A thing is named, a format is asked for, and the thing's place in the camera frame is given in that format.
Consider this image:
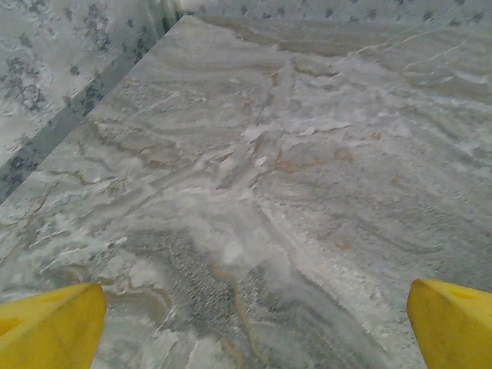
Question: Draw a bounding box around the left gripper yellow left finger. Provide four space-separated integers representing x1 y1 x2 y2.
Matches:
0 282 108 369

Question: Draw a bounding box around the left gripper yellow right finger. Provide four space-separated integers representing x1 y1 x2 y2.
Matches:
406 278 492 369

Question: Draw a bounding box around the aluminium side rail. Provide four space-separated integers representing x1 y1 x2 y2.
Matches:
0 9 189 207

